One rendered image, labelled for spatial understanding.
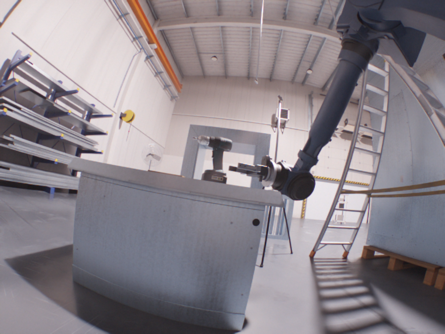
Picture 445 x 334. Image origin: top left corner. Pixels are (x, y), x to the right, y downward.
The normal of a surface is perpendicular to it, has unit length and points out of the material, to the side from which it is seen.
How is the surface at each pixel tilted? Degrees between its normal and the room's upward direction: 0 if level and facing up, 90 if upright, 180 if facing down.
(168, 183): 68
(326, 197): 90
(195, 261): 90
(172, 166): 90
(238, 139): 90
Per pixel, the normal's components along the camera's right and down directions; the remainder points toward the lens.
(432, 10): -0.91, -0.20
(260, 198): 0.04, -0.51
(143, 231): -0.02, -0.15
